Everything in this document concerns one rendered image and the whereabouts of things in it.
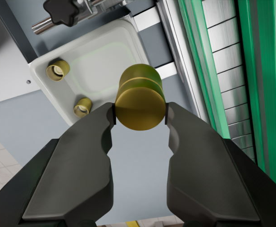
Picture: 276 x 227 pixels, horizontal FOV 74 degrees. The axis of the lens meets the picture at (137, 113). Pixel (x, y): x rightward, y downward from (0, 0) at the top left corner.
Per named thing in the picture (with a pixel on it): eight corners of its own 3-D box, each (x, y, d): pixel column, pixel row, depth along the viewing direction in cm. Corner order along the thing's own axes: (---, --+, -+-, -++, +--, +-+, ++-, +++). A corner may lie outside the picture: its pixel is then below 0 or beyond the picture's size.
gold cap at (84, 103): (86, 120, 44) (90, 111, 48) (90, 108, 43) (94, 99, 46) (71, 115, 44) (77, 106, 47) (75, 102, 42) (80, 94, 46)
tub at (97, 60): (160, 83, 45) (163, 100, 38) (83, 113, 50) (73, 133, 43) (131, 10, 37) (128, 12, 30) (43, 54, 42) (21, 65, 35)
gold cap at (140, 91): (118, 63, 14) (110, 85, 11) (162, 63, 14) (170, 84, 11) (120, 102, 16) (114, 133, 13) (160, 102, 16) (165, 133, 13)
